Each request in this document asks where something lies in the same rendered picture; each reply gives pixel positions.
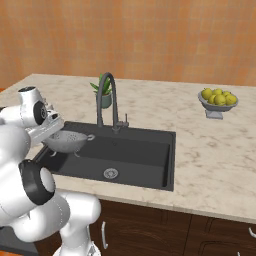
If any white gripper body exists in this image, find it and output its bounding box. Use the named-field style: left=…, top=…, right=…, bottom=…
left=26, top=116, right=65, bottom=148

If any dark grey faucet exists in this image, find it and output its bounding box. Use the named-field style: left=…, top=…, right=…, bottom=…
left=96, top=71, right=131, bottom=135

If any white metal colander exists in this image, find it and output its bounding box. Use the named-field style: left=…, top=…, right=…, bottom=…
left=42, top=130, right=96, bottom=158

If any grey fruit bowl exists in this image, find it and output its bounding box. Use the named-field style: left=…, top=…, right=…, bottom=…
left=197, top=91, right=240, bottom=120

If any potted green plant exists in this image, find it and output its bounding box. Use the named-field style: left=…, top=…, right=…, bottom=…
left=89, top=73, right=114, bottom=110

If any dark brown cupboard door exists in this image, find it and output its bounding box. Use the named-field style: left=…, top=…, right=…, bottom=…
left=183, top=214, right=256, bottom=256
left=88, top=199, right=193, bottom=256

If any dark grey sink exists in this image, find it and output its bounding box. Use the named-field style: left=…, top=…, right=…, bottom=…
left=33, top=120, right=177, bottom=193

